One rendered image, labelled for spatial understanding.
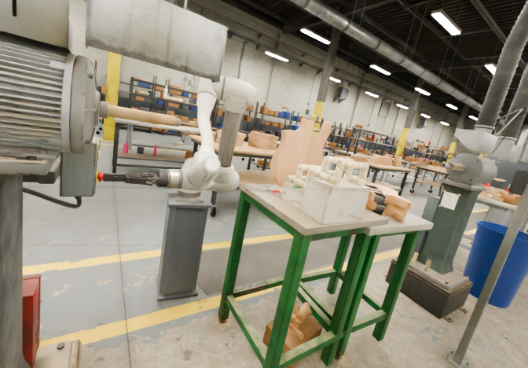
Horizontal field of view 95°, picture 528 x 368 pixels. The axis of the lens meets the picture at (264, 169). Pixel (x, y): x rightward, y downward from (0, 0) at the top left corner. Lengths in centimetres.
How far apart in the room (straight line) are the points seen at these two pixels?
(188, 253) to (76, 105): 132
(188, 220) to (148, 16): 126
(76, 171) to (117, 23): 56
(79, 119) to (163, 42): 26
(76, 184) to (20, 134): 36
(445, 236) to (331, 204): 179
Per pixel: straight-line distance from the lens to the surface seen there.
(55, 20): 76
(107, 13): 69
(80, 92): 70
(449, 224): 272
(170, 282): 192
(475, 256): 343
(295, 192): 120
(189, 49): 70
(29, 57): 75
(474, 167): 262
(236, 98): 141
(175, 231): 172
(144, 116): 82
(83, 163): 105
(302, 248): 105
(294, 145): 132
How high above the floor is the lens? 130
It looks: 11 degrees down
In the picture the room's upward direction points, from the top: 11 degrees clockwise
